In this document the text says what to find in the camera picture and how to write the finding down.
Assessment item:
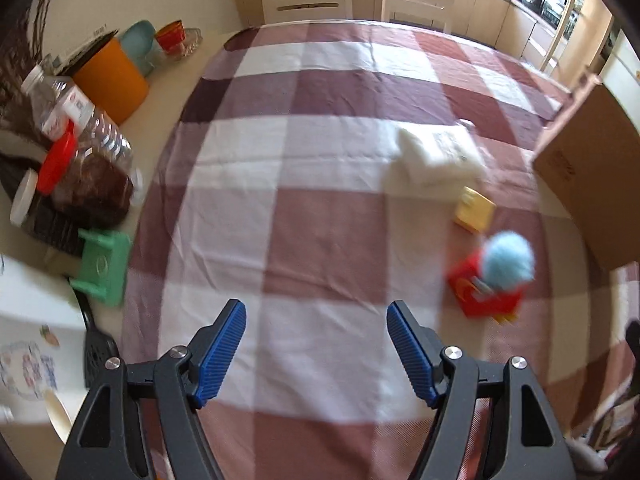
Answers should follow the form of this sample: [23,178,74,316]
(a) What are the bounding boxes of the cream kitchen cabinets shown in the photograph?
[452,0,568,73]

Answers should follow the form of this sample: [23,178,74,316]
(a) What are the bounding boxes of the white printed paper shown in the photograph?
[0,255,88,411]

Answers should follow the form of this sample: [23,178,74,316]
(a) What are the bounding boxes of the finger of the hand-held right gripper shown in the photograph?
[625,319,640,361]

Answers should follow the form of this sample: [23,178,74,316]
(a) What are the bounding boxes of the teal plate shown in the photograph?
[120,20,163,77]

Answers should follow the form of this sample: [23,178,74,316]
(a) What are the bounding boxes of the black slotted spatula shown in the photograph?
[75,287,121,388]

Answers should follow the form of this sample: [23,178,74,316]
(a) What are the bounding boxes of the dried plant branches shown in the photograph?
[0,0,56,136]

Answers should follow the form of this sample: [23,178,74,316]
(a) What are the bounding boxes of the small green plastic stool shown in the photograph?
[68,228,133,308]

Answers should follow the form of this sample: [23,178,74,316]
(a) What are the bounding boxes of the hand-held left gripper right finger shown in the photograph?
[386,300,579,480]

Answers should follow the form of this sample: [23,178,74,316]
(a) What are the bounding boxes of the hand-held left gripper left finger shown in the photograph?
[54,298,247,480]

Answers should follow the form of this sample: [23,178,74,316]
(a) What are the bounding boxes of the brown cardboard box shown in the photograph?
[531,74,640,273]

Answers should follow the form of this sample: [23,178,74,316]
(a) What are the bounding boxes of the red toy box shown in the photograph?
[446,250,525,323]

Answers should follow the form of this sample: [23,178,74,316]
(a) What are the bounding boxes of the dark vase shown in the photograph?
[0,125,48,201]

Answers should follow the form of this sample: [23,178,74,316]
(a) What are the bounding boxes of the blue fluffy plush ball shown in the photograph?
[480,230,536,291]

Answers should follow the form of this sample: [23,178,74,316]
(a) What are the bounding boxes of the clear plastic water bottle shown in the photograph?
[22,65,136,181]

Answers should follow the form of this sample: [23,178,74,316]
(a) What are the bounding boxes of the checked tablecloth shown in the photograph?
[120,19,640,480]

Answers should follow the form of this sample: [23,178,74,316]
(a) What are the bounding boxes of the bagged white tissue pack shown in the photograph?
[397,119,486,191]

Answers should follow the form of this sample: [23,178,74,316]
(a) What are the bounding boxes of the black flat box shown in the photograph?
[52,24,121,73]

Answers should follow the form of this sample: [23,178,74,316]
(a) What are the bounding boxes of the red lid jar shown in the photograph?
[37,135,136,228]

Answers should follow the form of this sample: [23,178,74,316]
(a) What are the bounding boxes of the orange canister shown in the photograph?
[71,37,150,126]

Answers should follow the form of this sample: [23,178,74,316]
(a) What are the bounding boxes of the dark bottle with white cap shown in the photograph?
[10,167,86,256]

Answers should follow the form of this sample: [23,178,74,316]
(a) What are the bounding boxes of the beige desktop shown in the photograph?
[0,27,256,480]

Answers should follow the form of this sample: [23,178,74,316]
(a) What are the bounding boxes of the red bowl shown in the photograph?
[155,20,186,55]

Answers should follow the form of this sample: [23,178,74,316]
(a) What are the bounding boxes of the small yellow box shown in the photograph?
[454,186,497,233]

